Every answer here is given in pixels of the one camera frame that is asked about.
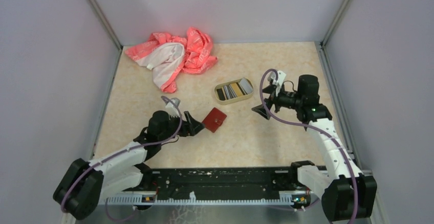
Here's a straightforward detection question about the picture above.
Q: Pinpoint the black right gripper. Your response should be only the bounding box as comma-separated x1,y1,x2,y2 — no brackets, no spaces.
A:
251,83,303,120

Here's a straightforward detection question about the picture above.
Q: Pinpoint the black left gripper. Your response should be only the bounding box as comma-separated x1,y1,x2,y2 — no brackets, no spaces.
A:
159,110,206,142

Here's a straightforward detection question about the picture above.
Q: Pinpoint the red card holder wallet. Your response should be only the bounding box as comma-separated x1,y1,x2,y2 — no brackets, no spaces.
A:
202,107,227,133

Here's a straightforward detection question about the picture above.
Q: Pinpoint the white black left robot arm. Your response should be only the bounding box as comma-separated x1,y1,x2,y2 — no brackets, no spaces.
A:
53,110,205,220

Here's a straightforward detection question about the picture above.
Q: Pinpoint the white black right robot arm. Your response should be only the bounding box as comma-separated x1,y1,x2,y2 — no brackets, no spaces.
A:
252,69,377,223

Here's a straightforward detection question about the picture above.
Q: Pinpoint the beige oval card tray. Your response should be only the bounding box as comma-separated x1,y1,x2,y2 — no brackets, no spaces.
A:
214,77,254,105

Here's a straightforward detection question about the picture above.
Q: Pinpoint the pink white crumpled cloth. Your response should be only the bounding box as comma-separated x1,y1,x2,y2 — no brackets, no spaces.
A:
125,27,218,93

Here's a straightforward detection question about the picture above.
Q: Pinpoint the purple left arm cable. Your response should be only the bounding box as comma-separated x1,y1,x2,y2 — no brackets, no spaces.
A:
60,96,184,222

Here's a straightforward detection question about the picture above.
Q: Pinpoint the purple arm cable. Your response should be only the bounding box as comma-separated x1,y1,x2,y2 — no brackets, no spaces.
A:
60,96,184,222
259,69,359,224

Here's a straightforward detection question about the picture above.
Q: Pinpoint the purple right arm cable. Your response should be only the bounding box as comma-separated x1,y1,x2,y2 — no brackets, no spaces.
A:
259,69,359,224

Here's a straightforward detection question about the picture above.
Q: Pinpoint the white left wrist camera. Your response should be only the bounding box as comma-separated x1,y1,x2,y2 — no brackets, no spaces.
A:
165,98,181,118

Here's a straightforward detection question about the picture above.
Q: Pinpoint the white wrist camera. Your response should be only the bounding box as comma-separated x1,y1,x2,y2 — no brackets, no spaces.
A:
165,98,181,118
267,69,286,96

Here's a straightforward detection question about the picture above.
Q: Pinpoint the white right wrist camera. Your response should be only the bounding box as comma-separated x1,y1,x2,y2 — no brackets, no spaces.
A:
267,69,286,96

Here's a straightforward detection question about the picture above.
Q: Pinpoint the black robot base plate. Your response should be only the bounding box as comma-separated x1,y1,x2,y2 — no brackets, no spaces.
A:
125,167,313,208

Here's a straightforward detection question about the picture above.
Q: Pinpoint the white slotted cable duct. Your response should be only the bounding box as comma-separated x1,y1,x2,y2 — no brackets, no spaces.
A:
98,192,294,206

